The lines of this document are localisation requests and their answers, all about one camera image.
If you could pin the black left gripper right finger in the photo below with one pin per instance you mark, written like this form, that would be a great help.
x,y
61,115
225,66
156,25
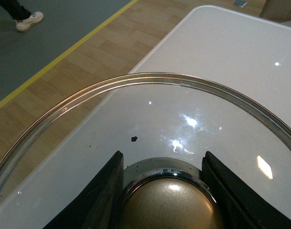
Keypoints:
x,y
240,206

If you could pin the glass pot lid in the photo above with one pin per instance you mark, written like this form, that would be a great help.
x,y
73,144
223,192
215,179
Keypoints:
x,y
163,124

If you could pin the white sneaker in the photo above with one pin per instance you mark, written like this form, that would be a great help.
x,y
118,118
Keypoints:
x,y
26,24

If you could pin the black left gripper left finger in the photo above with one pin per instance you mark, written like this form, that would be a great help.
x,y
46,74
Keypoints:
x,y
91,209

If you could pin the black trouser leg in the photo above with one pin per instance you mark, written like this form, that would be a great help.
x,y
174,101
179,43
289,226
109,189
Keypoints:
x,y
15,10

